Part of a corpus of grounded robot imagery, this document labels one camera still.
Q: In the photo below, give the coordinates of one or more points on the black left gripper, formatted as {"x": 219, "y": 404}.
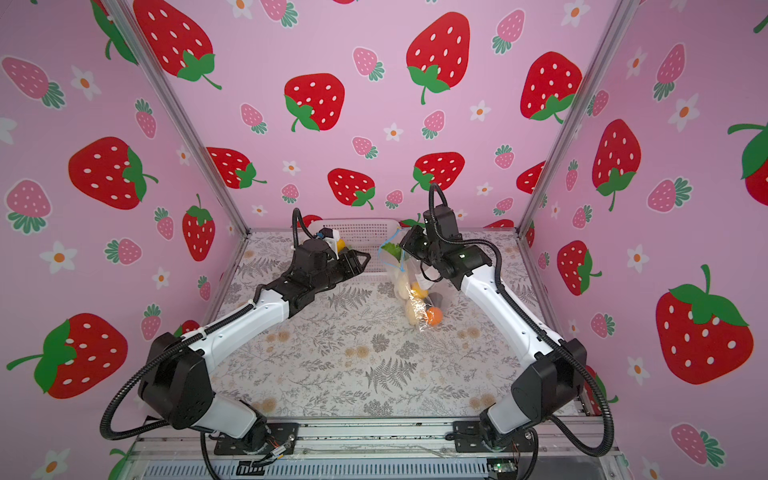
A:
{"x": 353, "y": 268}

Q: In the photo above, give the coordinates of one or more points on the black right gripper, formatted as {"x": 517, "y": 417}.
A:
{"x": 411, "y": 238}

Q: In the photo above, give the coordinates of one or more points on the white plastic basket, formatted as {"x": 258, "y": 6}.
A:
{"x": 365, "y": 235}

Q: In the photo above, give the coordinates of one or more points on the clear zip top bag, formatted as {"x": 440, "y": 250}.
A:
{"x": 399, "y": 264}

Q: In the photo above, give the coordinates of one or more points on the orange toy slice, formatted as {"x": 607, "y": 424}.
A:
{"x": 434, "y": 316}

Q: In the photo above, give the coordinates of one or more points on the beige toy bun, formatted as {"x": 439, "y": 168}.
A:
{"x": 415, "y": 310}

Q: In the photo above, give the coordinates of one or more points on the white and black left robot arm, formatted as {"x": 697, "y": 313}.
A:
{"x": 176, "y": 378}

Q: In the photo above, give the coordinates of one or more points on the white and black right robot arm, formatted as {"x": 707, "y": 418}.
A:
{"x": 554, "y": 370}

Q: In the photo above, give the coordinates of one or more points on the floral patterned table mat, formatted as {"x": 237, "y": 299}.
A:
{"x": 354, "y": 353}

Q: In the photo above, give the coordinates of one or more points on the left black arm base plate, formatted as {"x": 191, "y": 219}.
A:
{"x": 262, "y": 442}

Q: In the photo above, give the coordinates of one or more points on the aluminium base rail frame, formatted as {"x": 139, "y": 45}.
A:
{"x": 370, "y": 448}

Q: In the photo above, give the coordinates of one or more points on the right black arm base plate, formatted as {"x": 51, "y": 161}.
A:
{"x": 467, "y": 437}

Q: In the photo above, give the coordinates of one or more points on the right aluminium corner post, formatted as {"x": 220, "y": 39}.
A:
{"x": 616, "y": 28}

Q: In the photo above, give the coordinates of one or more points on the aluminium corner post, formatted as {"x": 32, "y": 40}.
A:
{"x": 616, "y": 28}
{"x": 124, "y": 19}

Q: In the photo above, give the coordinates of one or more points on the left aluminium corner post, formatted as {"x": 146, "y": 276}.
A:
{"x": 124, "y": 19}

